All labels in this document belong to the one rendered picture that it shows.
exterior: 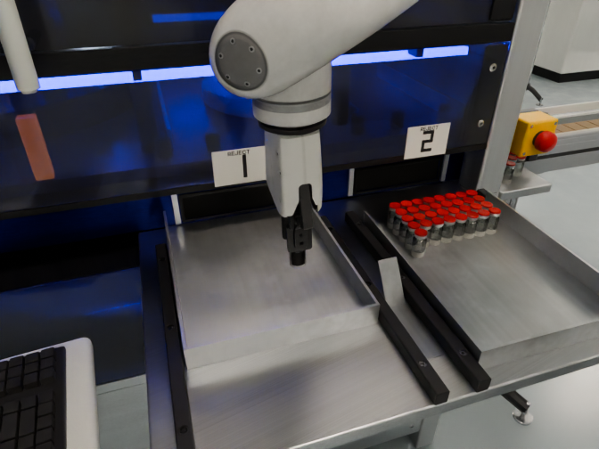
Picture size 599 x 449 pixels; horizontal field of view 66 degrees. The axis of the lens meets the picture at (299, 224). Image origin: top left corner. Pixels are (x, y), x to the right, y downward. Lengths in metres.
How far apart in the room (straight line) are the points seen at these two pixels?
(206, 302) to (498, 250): 0.49
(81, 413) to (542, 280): 0.69
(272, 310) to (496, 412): 1.21
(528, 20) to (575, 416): 1.32
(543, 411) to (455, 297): 1.14
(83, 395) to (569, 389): 1.59
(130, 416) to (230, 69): 0.84
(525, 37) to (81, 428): 0.90
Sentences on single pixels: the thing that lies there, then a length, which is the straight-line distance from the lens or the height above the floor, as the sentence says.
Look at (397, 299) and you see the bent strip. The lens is 0.69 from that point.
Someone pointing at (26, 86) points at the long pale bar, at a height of 1.19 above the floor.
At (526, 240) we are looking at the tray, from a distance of 0.90.
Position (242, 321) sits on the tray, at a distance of 0.66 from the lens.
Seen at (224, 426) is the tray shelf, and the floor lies 0.88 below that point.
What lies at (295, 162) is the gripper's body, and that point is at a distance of 0.49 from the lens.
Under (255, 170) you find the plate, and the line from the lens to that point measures 0.76.
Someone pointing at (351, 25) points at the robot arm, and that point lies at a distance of 0.37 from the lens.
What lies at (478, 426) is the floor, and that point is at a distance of 1.71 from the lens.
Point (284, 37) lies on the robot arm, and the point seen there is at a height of 1.27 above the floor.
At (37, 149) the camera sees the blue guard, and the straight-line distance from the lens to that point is 0.74.
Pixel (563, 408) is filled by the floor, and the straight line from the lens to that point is 1.87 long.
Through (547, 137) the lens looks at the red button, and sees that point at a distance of 1.00.
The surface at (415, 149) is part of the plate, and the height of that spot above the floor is 1.01.
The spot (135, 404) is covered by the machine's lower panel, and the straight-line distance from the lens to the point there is 1.07.
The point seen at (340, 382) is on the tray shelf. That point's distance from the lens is 0.59.
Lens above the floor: 1.34
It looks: 33 degrees down
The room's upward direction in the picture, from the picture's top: straight up
